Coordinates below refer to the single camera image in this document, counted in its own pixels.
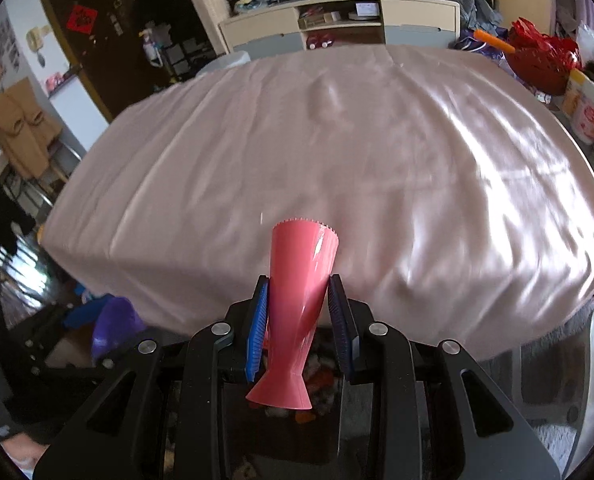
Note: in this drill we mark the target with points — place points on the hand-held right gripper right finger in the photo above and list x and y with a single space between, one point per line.
342 330

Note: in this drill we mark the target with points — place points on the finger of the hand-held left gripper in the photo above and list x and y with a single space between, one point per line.
84 314
102 366

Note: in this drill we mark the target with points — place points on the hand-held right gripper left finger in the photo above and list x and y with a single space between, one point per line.
257 330

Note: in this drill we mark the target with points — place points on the purple plastic item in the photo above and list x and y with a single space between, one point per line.
114 325

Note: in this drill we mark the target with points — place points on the pink plastic cup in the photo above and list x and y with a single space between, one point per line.
297 280

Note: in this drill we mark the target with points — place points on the person's left hand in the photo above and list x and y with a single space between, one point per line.
24 450

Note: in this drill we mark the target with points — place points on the pink satin cloth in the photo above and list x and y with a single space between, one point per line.
352 185

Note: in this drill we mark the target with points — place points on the brown coat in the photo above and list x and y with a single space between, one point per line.
22 130

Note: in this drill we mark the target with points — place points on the dark wooden door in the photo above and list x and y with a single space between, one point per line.
112 60

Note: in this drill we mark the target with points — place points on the white spray bottle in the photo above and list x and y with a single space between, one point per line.
152 47

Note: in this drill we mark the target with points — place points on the red square door sticker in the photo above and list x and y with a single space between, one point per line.
81 18

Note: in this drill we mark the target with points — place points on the cream grey cabinet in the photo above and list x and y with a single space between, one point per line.
417 20

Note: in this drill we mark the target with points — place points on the orange stick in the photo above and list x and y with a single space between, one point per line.
494 41

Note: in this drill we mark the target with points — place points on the white canister red label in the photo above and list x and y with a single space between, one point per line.
584 110

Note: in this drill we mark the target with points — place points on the cream wall intercom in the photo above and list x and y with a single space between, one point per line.
37 45

